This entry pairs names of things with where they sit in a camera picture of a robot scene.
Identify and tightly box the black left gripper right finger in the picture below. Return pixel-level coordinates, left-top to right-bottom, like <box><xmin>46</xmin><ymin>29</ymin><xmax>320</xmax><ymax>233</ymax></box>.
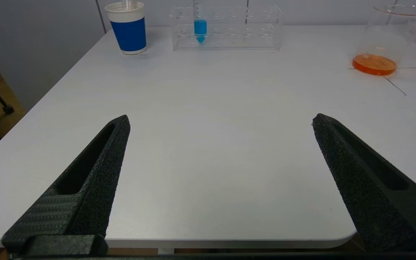
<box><xmin>312</xmin><ymin>113</ymin><xmax>416</xmax><ymax>253</ymax></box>

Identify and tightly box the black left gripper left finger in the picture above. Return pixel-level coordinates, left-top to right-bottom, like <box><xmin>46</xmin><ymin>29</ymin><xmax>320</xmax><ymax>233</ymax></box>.
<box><xmin>1</xmin><ymin>115</ymin><xmax>131</xmax><ymax>259</ymax></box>

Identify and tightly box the clear glass beaker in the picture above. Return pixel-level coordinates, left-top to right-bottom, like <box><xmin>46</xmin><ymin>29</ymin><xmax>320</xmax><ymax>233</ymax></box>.
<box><xmin>352</xmin><ymin>4</ymin><xmax>416</xmax><ymax>77</ymax></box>

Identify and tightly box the test tube with blue pigment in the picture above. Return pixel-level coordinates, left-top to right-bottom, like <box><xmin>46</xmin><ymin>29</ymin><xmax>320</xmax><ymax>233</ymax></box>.
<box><xmin>193</xmin><ymin>0</ymin><xmax>208</xmax><ymax>44</ymax></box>

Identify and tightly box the blue paper cup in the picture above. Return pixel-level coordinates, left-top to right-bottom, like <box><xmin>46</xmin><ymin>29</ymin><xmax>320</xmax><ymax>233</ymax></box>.
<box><xmin>105</xmin><ymin>1</ymin><xmax>148</xmax><ymax>55</ymax></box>

